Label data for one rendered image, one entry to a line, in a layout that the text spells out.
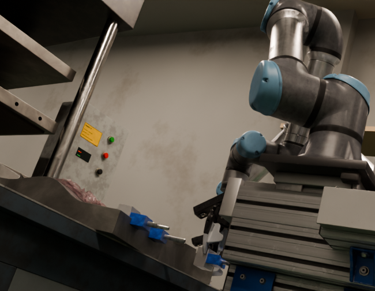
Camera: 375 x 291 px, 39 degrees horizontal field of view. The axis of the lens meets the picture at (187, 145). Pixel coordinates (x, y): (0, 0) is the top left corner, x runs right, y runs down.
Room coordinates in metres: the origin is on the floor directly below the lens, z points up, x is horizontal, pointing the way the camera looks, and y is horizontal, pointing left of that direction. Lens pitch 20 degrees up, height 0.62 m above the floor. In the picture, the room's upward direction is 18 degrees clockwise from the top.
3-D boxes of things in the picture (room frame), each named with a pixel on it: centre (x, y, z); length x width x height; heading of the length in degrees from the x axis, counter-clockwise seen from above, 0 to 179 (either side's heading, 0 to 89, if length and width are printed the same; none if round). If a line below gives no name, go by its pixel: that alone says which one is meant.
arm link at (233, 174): (1.52, -0.17, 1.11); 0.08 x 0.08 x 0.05
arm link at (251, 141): (1.42, -0.19, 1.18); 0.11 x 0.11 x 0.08; 1
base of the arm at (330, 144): (1.08, -0.31, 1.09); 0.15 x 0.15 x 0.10
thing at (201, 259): (1.50, -0.18, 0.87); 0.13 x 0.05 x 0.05; 52
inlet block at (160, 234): (1.33, -0.01, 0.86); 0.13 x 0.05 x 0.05; 64
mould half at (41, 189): (1.40, 0.26, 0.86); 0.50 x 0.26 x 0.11; 64
